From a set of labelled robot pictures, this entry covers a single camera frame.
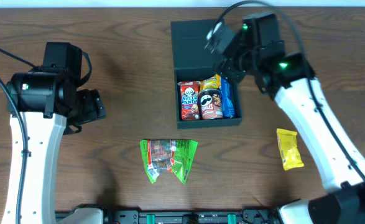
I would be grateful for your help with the black aluminium mounting rail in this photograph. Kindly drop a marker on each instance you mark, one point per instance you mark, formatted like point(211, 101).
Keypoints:
point(252, 216)

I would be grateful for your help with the blue cookie roll packet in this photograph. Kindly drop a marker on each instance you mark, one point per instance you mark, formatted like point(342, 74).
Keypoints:
point(227, 103)

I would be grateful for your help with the yellow snack packet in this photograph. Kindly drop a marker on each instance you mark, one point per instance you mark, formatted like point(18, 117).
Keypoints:
point(288, 148)

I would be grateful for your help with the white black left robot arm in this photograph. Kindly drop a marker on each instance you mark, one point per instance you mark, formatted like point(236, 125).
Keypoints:
point(44, 108)

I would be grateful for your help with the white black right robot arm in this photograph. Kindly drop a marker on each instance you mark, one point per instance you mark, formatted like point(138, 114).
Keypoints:
point(289, 80)

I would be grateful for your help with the dark green gift box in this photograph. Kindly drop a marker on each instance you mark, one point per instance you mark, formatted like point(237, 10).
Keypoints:
point(192, 62)

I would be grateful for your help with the green candy bag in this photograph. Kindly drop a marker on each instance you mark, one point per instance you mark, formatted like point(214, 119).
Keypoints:
point(168, 155)

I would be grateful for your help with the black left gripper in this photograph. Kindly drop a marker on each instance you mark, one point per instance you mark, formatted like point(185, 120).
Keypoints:
point(92, 106)

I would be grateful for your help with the orange Lemond biscuit packet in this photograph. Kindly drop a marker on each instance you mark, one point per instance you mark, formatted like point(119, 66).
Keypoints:
point(213, 82)

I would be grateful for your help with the red Hello Panda snack box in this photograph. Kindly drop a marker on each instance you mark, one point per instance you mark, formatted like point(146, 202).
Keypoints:
point(189, 100)

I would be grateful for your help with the small red Pringles can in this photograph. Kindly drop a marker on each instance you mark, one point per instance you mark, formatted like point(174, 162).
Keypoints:
point(210, 104)

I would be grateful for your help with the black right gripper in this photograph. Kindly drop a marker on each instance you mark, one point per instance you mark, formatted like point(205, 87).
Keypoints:
point(229, 69)

